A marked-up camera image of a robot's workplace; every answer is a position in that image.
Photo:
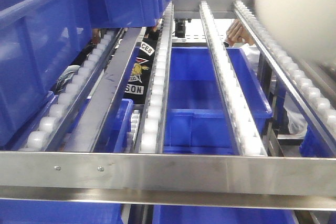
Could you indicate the blue bin below rollers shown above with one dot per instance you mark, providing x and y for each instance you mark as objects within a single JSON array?
[{"x": 196, "y": 121}]

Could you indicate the small blue bin lower left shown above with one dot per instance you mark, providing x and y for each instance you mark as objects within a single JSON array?
[{"x": 114, "y": 139}]

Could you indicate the blue bin left front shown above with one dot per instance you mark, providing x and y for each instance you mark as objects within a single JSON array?
[{"x": 39, "y": 39}]

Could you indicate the person in black shirt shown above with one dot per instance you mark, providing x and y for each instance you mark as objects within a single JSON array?
[{"x": 137, "y": 86}]

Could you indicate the centre left roller track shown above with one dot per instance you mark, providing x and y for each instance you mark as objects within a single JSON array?
[{"x": 150, "y": 137}]

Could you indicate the centre right roller track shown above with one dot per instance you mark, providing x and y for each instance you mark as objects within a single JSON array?
[{"x": 245, "y": 132}]

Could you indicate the white roller track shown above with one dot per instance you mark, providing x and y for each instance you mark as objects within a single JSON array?
[{"x": 52, "y": 124}]

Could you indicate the black camera device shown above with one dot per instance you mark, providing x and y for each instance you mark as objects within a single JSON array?
[{"x": 180, "y": 27}]

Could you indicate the stainless steel shelf frame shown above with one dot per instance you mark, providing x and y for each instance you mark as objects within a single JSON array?
[{"x": 196, "y": 180}]

